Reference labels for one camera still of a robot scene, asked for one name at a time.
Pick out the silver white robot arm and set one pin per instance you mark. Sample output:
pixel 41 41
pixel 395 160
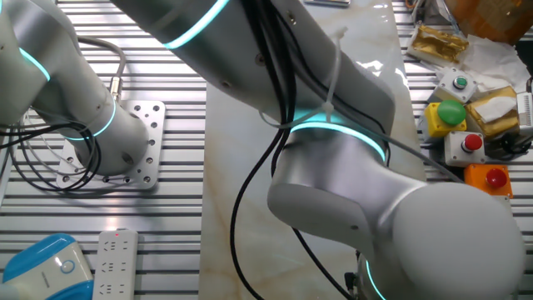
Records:
pixel 333 187

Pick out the white zip tie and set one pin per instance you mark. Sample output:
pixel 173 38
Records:
pixel 333 79

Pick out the yellow box green button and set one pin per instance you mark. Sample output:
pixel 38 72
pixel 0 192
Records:
pixel 445 118

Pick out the white power strip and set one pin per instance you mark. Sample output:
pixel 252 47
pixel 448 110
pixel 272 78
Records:
pixel 115 266

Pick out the grey box red button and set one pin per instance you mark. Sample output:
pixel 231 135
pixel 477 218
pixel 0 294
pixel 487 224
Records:
pixel 464 150

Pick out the grey box green button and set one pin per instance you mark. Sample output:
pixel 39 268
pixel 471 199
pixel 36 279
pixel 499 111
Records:
pixel 456 85

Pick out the gold foil package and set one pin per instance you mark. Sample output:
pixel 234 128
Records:
pixel 437 43

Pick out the orange box red button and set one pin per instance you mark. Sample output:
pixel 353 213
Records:
pixel 487 181

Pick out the crumpled white paper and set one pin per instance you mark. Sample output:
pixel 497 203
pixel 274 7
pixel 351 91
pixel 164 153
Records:
pixel 495 62

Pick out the blue and white device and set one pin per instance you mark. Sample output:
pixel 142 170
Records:
pixel 41 271

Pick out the brown cardboard box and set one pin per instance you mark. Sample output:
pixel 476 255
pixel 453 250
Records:
pixel 491 16

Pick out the grey ribbed handheld device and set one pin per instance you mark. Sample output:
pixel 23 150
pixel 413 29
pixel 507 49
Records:
pixel 525 110

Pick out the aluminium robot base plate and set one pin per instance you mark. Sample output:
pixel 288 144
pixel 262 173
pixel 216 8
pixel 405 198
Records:
pixel 150 137

